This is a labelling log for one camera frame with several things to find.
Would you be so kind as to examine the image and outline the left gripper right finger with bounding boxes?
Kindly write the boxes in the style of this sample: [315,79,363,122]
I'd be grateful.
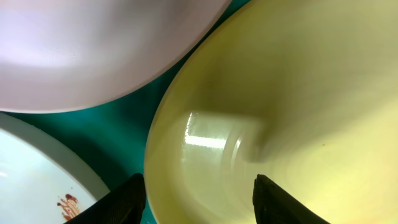
[252,174,329,224]

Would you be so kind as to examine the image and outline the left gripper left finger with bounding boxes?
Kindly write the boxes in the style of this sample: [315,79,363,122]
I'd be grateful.
[66,173,146,224]

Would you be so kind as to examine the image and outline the yellow plate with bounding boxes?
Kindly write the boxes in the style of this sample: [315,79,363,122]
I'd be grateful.
[144,0,397,223]

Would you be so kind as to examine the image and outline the teal plastic tray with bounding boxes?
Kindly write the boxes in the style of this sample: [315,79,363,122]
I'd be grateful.
[0,0,252,224]

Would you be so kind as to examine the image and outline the white plate front with stain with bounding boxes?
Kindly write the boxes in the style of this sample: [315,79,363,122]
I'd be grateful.
[1,114,109,224]

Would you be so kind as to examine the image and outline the white plate rear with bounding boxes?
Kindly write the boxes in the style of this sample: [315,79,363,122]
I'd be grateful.
[1,0,230,113]

